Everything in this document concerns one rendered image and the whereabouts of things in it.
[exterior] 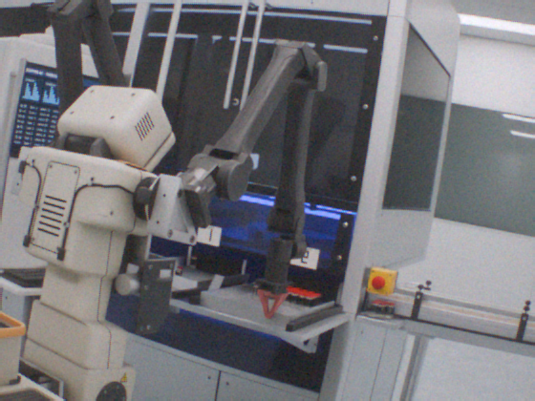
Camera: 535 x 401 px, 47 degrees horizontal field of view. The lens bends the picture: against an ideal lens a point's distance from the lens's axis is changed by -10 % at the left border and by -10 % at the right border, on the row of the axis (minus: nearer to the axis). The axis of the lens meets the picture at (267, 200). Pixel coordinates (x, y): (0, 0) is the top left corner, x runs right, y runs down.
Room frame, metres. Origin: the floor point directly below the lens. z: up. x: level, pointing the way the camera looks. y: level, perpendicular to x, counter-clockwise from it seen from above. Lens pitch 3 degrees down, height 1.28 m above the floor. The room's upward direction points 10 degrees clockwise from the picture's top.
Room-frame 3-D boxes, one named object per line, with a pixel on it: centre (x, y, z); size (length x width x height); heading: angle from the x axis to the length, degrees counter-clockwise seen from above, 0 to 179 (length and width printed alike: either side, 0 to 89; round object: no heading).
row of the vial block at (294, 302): (1.94, -0.09, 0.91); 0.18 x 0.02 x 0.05; 65
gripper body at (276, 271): (1.67, -0.05, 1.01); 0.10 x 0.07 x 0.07; 155
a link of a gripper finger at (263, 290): (1.68, -0.06, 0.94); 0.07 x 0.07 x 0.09; 65
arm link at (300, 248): (1.71, -0.07, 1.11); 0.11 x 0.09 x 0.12; 152
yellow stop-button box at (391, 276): (1.97, -0.38, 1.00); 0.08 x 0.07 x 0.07; 156
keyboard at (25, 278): (2.01, 0.62, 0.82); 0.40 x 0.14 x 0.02; 149
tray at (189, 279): (2.11, 0.21, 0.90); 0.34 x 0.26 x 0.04; 156
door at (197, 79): (2.28, 0.34, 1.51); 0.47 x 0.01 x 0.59; 66
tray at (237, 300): (1.86, -0.06, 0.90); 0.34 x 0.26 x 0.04; 155
